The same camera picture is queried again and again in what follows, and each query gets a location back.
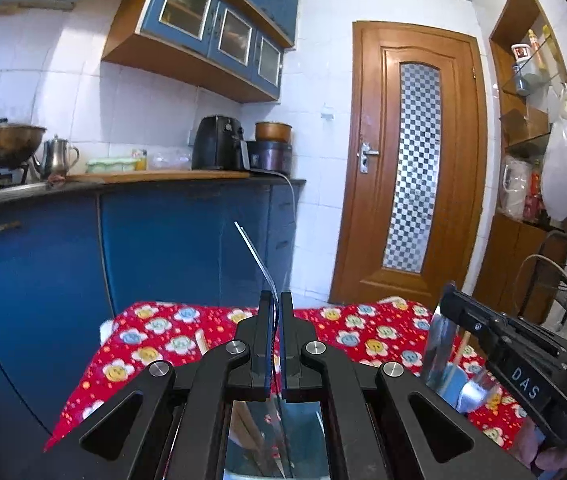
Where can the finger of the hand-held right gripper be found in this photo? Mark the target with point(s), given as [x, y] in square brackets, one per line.
[483, 322]

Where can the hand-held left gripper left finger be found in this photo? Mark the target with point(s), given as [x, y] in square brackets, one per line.
[268, 360]

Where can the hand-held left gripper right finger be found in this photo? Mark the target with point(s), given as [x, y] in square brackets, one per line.
[288, 360]

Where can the person's right hand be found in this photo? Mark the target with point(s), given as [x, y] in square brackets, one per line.
[556, 465]

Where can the wooden shelf unit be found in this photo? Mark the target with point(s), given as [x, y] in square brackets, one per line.
[513, 260]

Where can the red smiley flower cloth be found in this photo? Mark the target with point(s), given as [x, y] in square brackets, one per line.
[363, 325]

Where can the red packet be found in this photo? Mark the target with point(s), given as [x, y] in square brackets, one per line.
[536, 202]

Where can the white jug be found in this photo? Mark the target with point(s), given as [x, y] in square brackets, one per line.
[513, 190]

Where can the wooden door with checkered glass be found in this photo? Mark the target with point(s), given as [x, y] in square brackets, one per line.
[368, 235]

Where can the blue lower kitchen cabinets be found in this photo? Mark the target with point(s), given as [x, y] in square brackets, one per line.
[163, 245]

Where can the white plastic bag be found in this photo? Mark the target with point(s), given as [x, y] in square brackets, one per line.
[563, 170]

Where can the cardboard box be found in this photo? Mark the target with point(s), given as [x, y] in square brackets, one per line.
[523, 126]

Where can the dark rice cooker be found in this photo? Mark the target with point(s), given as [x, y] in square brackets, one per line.
[271, 157]

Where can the black air fryer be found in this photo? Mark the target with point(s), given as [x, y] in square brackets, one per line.
[216, 142]

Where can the brown pot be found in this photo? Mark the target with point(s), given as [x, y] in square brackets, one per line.
[273, 131]

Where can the grey cup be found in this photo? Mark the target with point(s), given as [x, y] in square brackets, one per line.
[523, 82]

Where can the green lidded container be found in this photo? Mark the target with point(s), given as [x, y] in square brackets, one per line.
[112, 165]

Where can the white lidded jar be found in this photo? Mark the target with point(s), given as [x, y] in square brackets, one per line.
[521, 53]

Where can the orange sauce bottle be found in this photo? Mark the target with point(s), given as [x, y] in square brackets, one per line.
[533, 45]

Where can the yellow bottle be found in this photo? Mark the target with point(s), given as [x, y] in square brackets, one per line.
[549, 47]

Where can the metal kettle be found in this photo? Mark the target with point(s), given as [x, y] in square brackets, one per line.
[58, 157]

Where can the metal wok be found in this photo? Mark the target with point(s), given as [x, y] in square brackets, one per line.
[3, 142]

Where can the blue upper cabinet glass doors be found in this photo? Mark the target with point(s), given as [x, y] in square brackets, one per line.
[183, 5]

